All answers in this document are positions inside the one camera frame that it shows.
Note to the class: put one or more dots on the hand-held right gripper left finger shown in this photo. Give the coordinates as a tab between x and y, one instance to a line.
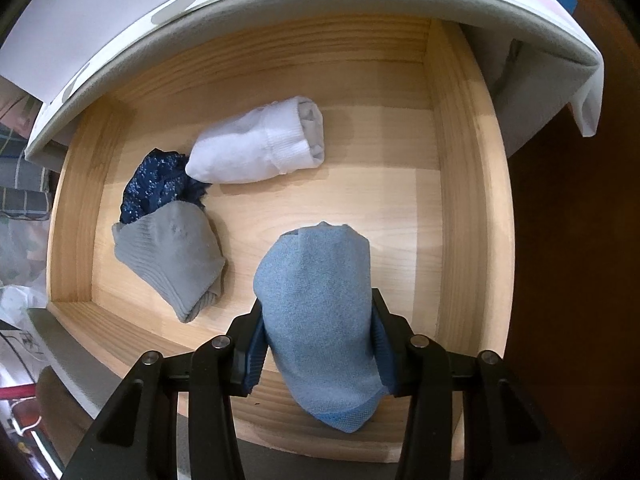
255	360

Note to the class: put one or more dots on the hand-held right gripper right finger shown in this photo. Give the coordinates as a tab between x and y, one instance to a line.
385	360

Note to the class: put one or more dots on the light blue underwear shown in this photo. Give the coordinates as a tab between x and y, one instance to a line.
320	300

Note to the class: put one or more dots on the wooden drawer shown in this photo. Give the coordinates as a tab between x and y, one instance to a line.
380	200

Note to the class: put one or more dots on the navy dotted underwear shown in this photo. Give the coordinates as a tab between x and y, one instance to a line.
150	185

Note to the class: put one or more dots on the white knit underwear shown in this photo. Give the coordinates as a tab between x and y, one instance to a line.
240	150

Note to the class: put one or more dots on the white cardboard box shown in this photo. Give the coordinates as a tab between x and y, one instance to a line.
75	35

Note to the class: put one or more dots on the grey rolled underwear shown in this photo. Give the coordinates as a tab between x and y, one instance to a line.
170	250

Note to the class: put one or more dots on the brown wooden cabinet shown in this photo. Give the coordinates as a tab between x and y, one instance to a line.
565	260

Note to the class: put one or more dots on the white floral cloth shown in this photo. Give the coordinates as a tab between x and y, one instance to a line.
15	300

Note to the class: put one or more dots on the grey plaid cloth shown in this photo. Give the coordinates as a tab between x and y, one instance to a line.
20	180

